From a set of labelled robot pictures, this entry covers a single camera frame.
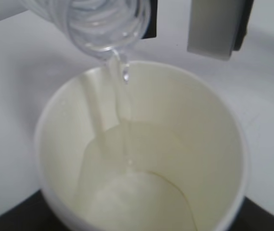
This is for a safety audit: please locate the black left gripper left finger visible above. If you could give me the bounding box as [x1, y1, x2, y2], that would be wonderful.
[0, 191, 55, 231]

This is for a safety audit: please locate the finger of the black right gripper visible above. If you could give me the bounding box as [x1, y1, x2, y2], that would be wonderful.
[141, 0, 158, 39]

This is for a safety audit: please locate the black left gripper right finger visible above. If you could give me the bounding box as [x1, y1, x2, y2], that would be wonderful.
[229, 197, 274, 231]

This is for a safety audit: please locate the white paper cup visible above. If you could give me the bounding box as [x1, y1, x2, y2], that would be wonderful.
[35, 61, 249, 231]

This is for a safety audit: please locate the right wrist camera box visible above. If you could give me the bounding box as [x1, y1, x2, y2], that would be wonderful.
[187, 0, 254, 61]

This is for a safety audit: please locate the clear water bottle green label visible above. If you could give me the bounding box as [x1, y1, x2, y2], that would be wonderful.
[21, 0, 151, 60]

